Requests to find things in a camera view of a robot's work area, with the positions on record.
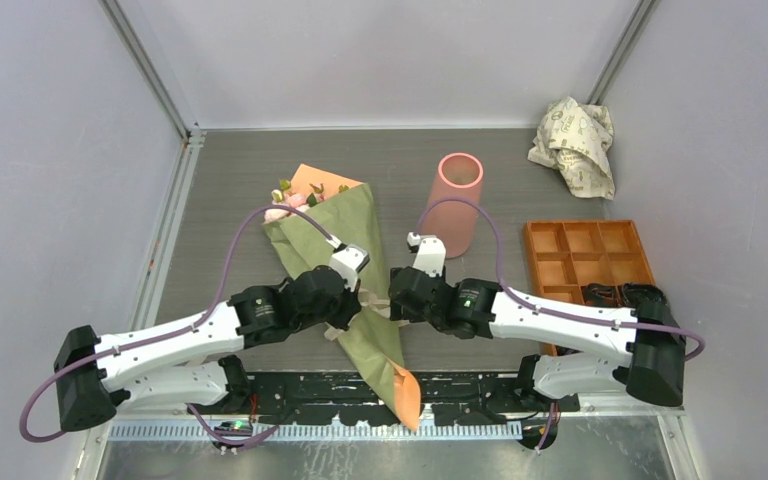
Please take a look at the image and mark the cream printed ribbon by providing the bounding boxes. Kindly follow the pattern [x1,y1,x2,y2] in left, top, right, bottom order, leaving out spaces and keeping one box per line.
[324,288,391,341]

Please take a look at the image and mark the crumpled printed paper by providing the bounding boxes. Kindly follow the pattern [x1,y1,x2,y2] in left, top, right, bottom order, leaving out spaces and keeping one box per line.
[527,97,616,200]

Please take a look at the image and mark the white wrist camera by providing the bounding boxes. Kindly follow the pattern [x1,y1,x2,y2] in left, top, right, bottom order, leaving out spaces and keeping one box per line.
[407,232,446,278]
[328,244,369,292]

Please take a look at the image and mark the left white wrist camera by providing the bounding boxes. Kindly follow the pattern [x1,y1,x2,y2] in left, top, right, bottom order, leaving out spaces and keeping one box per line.
[328,244,369,292]

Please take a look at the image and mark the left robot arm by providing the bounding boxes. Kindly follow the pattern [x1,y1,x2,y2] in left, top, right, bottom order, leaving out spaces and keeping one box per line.
[54,265,361,432]

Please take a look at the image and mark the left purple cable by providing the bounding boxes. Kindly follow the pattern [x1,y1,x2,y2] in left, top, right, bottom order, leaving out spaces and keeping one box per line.
[19,203,346,455]

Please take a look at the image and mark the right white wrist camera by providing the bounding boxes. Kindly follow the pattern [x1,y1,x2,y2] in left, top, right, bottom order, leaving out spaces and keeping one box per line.
[407,232,446,278]

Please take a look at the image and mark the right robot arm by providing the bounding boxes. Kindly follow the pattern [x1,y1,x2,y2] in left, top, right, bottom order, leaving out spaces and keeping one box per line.
[388,267,688,411]

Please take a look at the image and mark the green orange flower bouquet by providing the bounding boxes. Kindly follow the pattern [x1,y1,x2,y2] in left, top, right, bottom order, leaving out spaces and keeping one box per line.
[264,164,422,432]

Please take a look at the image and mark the aluminium frame rail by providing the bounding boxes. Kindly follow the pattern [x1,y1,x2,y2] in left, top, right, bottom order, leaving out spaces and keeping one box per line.
[127,124,205,331]

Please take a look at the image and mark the pink cylindrical vase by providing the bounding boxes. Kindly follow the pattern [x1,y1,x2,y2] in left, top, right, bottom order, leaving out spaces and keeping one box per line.
[420,153,484,259]

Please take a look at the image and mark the dark patterned rolled tie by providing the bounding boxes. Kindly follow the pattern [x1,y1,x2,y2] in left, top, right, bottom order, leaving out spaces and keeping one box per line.
[581,282,668,308]

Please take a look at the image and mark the orange compartment tray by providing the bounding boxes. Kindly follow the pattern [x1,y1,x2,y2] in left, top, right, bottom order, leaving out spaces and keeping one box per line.
[522,219,657,359]

